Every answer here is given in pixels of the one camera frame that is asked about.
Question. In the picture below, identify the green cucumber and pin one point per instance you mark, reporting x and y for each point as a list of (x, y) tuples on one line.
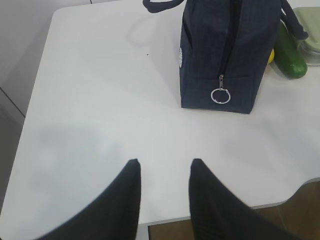
[(287, 58)]

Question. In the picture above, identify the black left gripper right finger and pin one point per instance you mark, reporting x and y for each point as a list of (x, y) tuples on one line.
[(217, 214)]

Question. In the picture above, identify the yellow lemon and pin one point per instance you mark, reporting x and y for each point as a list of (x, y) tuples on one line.
[(271, 57)]

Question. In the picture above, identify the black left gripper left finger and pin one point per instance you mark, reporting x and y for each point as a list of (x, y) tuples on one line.
[(113, 215)]

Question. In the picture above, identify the glass container with green lid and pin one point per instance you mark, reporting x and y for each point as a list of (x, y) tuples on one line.
[(309, 18)]

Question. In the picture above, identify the navy blue insulated lunch bag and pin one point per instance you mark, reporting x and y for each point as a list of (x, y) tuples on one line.
[(225, 47)]

